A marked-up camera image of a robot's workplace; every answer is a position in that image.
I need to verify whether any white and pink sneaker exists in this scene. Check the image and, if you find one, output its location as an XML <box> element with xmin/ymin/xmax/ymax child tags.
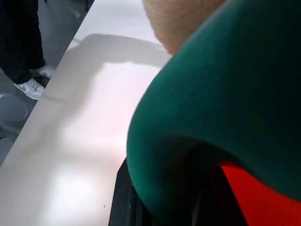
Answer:
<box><xmin>30</xmin><ymin>65</ymin><xmax>57</xmax><ymax>79</ymax></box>
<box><xmin>13</xmin><ymin>78</ymin><xmax>46</xmax><ymax>101</ymax></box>

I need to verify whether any grey rounded object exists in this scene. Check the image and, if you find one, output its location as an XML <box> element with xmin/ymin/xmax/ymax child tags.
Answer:
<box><xmin>0</xmin><ymin>93</ymin><xmax>28</xmax><ymax>123</ymax></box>

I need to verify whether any orange and green backpack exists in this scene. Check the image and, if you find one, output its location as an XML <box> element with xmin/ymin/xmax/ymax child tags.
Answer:
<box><xmin>126</xmin><ymin>0</ymin><xmax>301</xmax><ymax>226</ymax></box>

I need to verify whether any person in black trousers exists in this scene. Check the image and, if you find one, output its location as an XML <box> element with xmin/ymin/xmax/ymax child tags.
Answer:
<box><xmin>0</xmin><ymin>0</ymin><xmax>47</xmax><ymax>83</ymax></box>

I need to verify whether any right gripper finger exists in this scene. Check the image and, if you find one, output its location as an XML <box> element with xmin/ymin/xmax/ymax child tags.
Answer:
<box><xmin>108</xmin><ymin>156</ymin><xmax>151</xmax><ymax>226</ymax></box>

